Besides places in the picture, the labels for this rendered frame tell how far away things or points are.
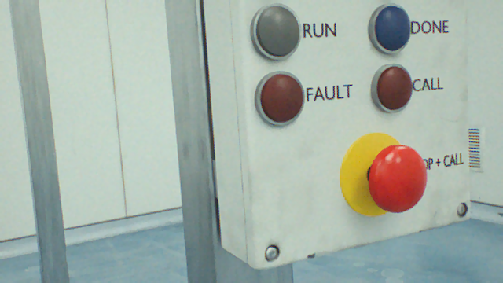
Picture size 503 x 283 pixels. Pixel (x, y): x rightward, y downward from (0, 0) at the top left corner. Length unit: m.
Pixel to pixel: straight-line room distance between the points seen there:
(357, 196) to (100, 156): 3.56
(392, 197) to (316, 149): 0.05
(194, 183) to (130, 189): 3.57
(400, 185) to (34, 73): 1.20
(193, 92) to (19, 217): 3.48
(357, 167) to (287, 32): 0.09
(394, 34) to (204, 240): 0.18
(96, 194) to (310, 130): 3.60
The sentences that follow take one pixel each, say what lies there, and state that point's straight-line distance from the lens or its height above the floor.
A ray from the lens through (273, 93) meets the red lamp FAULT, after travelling 0.30.
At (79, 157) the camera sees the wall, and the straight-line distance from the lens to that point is 3.84.
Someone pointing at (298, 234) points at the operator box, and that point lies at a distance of 0.33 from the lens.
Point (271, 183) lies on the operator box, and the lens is 0.31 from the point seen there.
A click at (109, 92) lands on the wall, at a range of 3.87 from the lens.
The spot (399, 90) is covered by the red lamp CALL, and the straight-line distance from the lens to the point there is 0.35.
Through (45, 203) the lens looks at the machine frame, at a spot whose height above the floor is 0.73.
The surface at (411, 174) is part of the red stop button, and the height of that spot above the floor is 0.94.
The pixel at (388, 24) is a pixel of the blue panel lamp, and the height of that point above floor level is 1.03.
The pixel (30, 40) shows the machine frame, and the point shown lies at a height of 1.12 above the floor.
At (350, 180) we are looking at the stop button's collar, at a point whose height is 0.94.
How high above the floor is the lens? 1.00
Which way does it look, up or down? 7 degrees down
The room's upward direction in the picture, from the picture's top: 4 degrees counter-clockwise
